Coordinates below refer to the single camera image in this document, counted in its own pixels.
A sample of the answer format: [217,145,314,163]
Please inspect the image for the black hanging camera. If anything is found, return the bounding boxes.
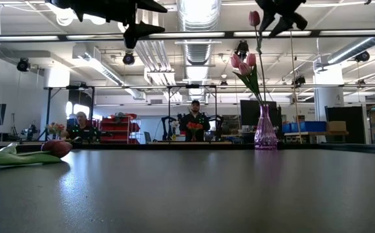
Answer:
[16,57,32,72]
[292,74,306,87]
[122,51,136,66]
[235,39,250,61]
[354,50,371,63]

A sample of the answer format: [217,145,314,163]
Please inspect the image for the cardboard box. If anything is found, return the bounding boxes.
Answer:
[326,120,347,133]

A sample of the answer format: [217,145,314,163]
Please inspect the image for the black overhead frame bar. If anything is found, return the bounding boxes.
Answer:
[0,28,375,43]

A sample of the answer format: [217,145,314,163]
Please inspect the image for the mixed colour flower bunch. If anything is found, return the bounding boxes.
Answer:
[47,122,66,140]

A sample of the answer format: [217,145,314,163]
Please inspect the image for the red shelf cart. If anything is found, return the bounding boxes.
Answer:
[99,113,142,145]

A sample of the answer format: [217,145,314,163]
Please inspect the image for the pink ribbed glass vase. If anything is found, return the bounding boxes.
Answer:
[253,104,278,151]

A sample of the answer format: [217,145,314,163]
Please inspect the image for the orange flower bunch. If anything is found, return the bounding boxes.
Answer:
[186,121,204,142]

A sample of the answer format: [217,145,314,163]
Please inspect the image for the wooden side table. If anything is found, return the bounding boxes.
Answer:
[283,131,350,144]

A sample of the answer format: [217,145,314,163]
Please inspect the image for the large blue storage bin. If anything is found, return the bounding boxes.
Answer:
[299,121,327,133]

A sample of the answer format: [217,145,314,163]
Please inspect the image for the small blue storage bin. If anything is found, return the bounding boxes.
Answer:
[282,122,301,133]

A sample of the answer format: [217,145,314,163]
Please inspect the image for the black standing panel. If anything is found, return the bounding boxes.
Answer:
[325,105,368,145]

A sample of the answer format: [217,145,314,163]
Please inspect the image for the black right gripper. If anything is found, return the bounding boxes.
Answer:
[255,0,308,38]

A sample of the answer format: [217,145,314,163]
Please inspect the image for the pink tulip stem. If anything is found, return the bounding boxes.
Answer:
[0,139,74,166]

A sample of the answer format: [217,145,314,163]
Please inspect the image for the person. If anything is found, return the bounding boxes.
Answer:
[61,111,103,143]
[179,99,211,142]

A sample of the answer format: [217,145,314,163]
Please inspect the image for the black table edge frame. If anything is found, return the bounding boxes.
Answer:
[0,142,375,155]

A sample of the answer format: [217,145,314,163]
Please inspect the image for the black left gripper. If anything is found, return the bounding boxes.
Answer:
[45,0,168,49]

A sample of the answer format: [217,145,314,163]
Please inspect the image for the large black screen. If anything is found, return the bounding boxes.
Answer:
[240,99,282,127]

